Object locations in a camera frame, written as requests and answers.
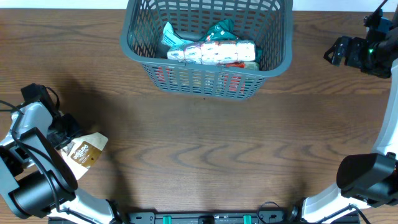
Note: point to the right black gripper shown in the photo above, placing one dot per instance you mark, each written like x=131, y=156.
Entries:
x=347, y=50

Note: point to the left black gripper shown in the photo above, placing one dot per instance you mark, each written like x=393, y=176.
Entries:
x=66, y=130

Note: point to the beige Panfee snack bag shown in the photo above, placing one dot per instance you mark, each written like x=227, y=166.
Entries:
x=82, y=152

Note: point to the grey plastic basket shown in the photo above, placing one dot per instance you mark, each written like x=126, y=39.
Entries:
x=269, y=24

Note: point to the Kleenex tissue multipack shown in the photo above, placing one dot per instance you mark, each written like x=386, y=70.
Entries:
x=214, y=52

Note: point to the green Nescafe coffee bag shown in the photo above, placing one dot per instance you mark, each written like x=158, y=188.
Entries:
x=223, y=30

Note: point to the light teal snack wrapper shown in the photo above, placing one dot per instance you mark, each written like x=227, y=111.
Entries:
x=171, y=39

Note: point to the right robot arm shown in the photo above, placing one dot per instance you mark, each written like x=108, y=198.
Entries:
x=363, y=180

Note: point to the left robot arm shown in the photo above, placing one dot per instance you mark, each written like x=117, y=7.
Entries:
x=43, y=155

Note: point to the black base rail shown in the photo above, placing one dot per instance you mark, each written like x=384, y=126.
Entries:
x=270, y=215

